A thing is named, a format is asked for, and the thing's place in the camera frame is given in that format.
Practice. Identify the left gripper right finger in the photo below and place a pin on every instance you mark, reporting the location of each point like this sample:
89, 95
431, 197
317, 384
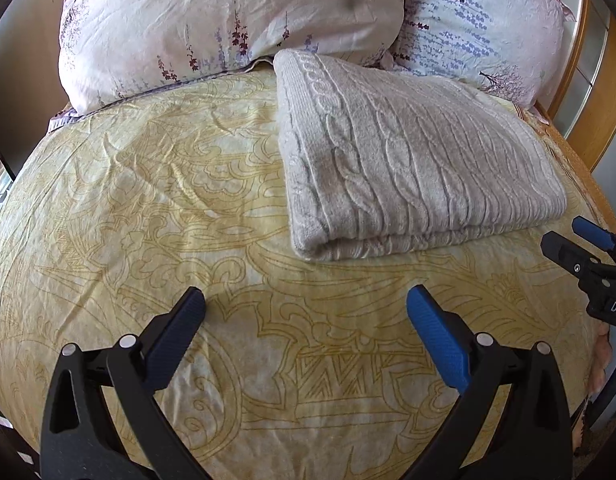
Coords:
455, 350

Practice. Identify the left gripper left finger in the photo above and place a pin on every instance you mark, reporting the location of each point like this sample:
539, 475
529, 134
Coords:
167, 337

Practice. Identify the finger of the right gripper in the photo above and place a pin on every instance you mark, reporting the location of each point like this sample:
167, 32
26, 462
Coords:
594, 234
569, 256

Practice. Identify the beige cable knit sweater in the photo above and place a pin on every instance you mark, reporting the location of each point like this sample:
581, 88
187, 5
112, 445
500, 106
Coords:
379, 163

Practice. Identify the person's right hand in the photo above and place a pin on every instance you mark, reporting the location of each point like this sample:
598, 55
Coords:
602, 356

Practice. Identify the orange patterned blanket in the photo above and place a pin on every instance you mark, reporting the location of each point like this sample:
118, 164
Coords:
584, 196

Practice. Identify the yellow patterned bed sheet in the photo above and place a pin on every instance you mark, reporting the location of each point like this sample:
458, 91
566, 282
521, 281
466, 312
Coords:
301, 370

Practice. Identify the lavender print pillow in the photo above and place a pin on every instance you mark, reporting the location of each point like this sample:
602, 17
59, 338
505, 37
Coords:
507, 48

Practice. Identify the pink floral pillow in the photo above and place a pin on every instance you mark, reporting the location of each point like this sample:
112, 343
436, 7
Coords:
110, 50

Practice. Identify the wooden headboard frame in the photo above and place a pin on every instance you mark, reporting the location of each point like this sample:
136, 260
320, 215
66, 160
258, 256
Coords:
581, 100

